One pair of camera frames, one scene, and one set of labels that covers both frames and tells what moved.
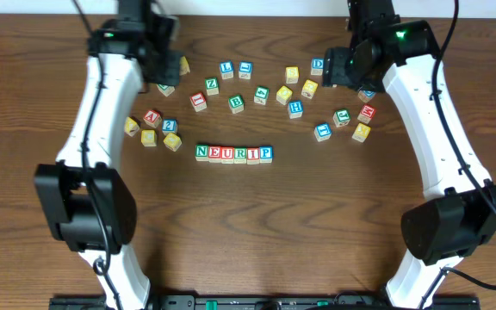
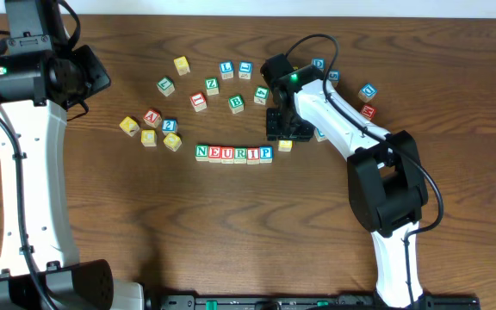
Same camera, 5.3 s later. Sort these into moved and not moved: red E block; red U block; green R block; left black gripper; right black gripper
Moved: left black gripper; right black gripper
Not moved: green R block; red E block; red U block
